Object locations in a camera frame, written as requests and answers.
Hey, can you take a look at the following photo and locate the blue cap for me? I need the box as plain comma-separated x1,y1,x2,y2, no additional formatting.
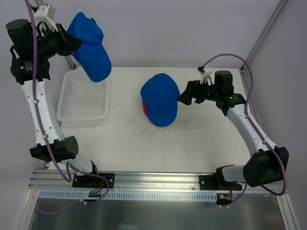
140,73,180,127
67,12,112,82

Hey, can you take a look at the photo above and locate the pink cap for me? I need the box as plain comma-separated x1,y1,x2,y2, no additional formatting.
142,100,149,118

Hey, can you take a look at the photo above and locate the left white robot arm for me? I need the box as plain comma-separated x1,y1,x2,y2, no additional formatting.
6,19,100,187

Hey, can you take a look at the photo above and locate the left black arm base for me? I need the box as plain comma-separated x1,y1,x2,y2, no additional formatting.
72,172,116,189

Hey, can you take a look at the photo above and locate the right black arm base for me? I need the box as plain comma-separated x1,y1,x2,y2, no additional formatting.
199,174,243,191

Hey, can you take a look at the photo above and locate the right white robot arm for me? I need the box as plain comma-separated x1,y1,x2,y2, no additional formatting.
177,70,289,190

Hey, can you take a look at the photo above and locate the white plastic basket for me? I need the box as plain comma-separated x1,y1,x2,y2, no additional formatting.
57,67,109,123

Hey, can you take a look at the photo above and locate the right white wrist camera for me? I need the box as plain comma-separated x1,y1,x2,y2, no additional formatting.
197,66,212,84

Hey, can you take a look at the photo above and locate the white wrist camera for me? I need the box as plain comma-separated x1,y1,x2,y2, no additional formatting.
197,66,212,84
34,3,58,32

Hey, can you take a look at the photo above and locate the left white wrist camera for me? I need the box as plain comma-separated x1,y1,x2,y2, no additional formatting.
34,3,58,32

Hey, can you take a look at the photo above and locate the right aluminium frame post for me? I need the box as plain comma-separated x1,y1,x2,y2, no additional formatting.
246,0,288,64

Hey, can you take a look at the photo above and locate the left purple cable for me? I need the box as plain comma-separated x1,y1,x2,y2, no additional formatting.
24,0,110,206

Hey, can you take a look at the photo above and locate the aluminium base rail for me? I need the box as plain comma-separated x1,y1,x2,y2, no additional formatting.
28,169,288,193

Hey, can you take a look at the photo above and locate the white slotted cable duct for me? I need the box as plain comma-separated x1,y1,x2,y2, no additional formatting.
38,189,217,202

